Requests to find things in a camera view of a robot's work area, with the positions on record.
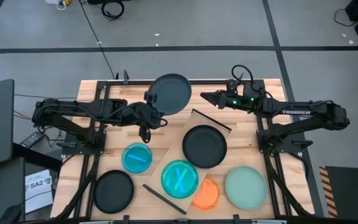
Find black platform with hazard stripes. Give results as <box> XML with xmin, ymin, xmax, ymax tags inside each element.
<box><xmin>318</xmin><ymin>166</ymin><xmax>358</xmax><ymax>218</ymax></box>

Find white power strip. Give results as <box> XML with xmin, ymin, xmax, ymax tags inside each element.
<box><xmin>44</xmin><ymin>0</ymin><xmax>74</xmax><ymax>10</ymax></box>

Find white printed paper sheet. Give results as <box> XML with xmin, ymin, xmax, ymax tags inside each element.
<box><xmin>24</xmin><ymin>169</ymin><xmax>54</xmax><ymax>214</ymax></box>

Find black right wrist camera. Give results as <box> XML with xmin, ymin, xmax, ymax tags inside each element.
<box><xmin>225</xmin><ymin>78</ymin><xmax>241</xmax><ymax>93</ymax></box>

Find black round plate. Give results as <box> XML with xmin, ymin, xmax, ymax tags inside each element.
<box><xmin>181</xmin><ymin>124</ymin><xmax>228</xmax><ymax>169</ymax></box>
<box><xmin>147</xmin><ymin>73</ymin><xmax>193</xmax><ymax>116</ymax></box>
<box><xmin>93</xmin><ymin>169</ymin><xmax>135</xmax><ymax>215</ymax></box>

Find black metal table frame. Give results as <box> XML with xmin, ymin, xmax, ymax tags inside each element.
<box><xmin>54</xmin><ymin>79</ymin><xmax>315</xmax><ymax>224</ymax></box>

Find coiled black cable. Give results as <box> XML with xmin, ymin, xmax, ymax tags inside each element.
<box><xmin>100</xmin><ymin>0</ymin><xmax>126</xmax><ymax>21</ymax></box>

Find large teal transparent plate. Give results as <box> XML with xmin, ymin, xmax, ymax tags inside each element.
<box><xmin>160</xmin><ymin>159</ymin><xmax>200</xmax><ymax>199</ymax></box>

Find small teal transparent plate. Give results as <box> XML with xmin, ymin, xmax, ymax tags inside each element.
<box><xmin>121</xmin><ymin>142</ymin><xmax>154</xmax><ymax>174</ymax></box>

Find orange transparent plate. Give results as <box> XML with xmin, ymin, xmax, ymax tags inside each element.
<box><xmin>191</xmin><ymin>177</ymin><xmax>221</xmax><ymax>212</ymax></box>

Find long black floor cable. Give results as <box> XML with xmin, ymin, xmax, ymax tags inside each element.
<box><xmin>78</xmin><ymin>0</ymin><xmax>117</xmax><ymax>80</ymax></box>

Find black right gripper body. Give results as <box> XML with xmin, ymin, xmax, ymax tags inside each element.
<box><xmin>224</xmin><ymin>89</ymin><xmax>262</xmax><ymax>112</ymax></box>

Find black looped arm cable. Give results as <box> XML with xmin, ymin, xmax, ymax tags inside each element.
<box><xmin>231</xmin><ymin>63</ymin><xmax>256</xmax><ymax>91</ymax></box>

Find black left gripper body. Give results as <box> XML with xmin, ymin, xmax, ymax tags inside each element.
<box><xmin>125</xmin><ymin>101</ymin><xmax>168</xmax><ymax>131</ymax></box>

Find black power adapter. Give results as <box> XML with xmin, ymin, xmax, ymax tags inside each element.
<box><xmin>20</xmin><ymin>131</ymin><xmax>45</xmax><ymax>149</ymax></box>

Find black computer mouse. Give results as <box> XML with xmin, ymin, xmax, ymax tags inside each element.
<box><xmin>0</xmin><ymin>205</ymin><xmax>23</xmax><ymax>224</ymax></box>

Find light green plate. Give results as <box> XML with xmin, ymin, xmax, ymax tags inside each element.
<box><xmin>224</xmin><ymin>165</ymin><xmax>269</xmax><ymax>211</ymax></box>

